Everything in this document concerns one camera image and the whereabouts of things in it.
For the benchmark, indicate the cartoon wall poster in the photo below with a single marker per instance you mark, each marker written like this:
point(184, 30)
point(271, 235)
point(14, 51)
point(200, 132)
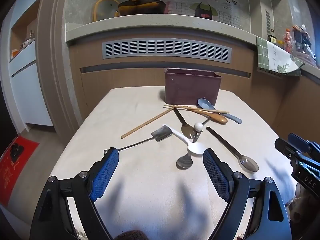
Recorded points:
point(202, 0)

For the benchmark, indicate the small white ball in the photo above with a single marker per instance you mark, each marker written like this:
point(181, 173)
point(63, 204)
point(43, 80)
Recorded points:
point(198, 126)

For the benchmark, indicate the white cabinet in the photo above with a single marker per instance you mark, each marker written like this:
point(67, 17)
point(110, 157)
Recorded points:
point(25, 85)

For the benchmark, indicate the dark brown textured object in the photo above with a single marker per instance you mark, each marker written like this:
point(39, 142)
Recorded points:
point(131, 235)

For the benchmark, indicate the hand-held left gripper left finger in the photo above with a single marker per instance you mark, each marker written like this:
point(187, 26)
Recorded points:
point(106, 175)

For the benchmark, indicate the black rack with clutter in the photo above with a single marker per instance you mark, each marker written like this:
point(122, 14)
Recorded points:
point(303, 45)

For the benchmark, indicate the round metal spoon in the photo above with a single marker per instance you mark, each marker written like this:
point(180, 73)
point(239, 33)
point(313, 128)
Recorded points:
point(184, 161)

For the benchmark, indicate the maroon plastic utensil holder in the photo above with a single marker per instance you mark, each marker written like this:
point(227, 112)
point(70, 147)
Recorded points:
point(191, 87)

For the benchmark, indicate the grey vent grille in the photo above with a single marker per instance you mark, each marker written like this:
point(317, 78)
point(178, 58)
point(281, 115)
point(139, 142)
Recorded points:
point(165, 48)

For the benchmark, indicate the white plastic spoon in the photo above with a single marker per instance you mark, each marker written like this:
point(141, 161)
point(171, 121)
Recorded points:
point(197, 148)

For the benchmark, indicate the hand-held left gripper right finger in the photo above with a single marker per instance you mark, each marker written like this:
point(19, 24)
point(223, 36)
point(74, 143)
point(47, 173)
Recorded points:
point(216, 175)

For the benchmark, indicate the small black frame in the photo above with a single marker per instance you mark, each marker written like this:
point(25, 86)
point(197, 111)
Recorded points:
point(272, 39)

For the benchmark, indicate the beige tablecloth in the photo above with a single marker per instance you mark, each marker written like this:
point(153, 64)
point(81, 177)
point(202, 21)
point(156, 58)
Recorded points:
point(150, 192)

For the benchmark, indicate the dark brown long spoon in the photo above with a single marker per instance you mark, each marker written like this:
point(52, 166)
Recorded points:
point(247, 164)

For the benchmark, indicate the grey stone kitchen counter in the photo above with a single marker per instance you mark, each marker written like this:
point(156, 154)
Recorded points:
point(160, 26)

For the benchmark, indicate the yellow-rimmed glass lid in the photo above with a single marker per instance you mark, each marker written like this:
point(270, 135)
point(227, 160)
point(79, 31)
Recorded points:
point(96, 10)

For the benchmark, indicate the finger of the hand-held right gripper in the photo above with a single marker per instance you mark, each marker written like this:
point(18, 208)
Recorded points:
point(285, 146)
point(298, 138)

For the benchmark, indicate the green checked cloth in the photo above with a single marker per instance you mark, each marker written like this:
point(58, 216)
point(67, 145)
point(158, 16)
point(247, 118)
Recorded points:
point(270, 57)

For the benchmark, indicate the wooden spoon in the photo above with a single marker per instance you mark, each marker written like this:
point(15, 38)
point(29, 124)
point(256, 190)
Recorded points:
point(220, 118)

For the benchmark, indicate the orange bottle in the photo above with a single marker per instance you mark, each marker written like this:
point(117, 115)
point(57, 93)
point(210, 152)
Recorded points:
point(288, 41)

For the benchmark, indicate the wooden chopstick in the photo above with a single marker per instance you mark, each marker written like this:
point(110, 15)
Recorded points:
point(145, 125)
point(200, 109)

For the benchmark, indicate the red floor mat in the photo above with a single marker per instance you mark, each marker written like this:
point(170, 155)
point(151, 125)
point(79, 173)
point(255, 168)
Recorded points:
point(15, 165)

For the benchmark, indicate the dark slim metal spoon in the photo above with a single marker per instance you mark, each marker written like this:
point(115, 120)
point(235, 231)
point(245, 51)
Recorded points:
point(187, 130)

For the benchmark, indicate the flat square metal spoon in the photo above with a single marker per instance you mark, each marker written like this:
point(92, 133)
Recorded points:
point(161, 133)

